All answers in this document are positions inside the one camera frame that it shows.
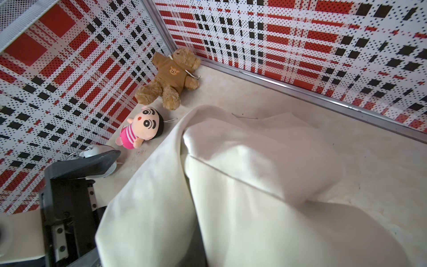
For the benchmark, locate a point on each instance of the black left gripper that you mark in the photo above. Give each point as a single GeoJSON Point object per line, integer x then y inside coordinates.
{"type": "Point", "coordinates": [70, 217]}

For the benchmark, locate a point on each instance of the cream white zip jacket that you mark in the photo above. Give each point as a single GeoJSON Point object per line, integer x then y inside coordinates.
{"type": "Point", "coordinates": [226, 192]}

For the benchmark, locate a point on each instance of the pink striped doll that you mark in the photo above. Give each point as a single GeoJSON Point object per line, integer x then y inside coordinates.
{"type": "Point", "coordinates": [145, 126]}

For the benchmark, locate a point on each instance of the brown teddy bear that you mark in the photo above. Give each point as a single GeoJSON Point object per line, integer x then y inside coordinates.
{"type": "Point", "coordinates": [175, 73]}

